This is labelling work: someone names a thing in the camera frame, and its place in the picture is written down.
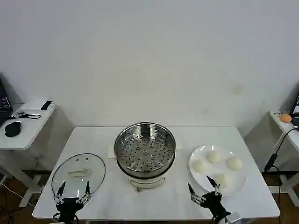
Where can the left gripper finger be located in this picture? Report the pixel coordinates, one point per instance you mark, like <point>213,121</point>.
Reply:
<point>59,196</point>
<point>85,197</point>

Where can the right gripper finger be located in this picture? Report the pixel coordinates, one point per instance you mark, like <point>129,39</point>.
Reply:
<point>217,187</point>
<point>196,198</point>

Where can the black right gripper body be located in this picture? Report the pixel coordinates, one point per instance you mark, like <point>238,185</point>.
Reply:
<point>213,201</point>

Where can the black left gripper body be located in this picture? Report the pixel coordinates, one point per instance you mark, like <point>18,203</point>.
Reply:
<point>67,206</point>

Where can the white steamed bun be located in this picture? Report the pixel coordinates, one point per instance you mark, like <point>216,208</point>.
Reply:
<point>224,180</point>
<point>214,156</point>
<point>201,166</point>
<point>234,163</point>

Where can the round white plate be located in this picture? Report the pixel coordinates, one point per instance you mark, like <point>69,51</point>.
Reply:
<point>233,182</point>

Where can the round glass lid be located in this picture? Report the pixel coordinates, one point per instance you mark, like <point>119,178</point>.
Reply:
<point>78,172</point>

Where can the white electric cooker base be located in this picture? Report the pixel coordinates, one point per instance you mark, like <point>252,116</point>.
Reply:
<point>147,179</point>

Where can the steel perforated steamer basket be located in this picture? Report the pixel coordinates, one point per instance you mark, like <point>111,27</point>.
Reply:
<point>144,151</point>

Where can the white side desk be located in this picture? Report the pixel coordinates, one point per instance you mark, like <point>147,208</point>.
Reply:
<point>28,133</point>

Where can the black computer mouse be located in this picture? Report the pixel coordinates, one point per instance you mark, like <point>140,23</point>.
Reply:
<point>12,129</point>

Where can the white desk with legs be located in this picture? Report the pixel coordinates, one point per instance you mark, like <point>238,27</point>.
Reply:
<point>292,137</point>

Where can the black and white phone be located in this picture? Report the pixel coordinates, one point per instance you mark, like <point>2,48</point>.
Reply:
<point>46,105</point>

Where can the orange round object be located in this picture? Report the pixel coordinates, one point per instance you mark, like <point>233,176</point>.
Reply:
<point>286,117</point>

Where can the black laptop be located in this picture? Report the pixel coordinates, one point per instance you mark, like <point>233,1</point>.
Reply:
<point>4,102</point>

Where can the dark laptop screen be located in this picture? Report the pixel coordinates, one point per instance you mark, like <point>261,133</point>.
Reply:
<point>296,105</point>

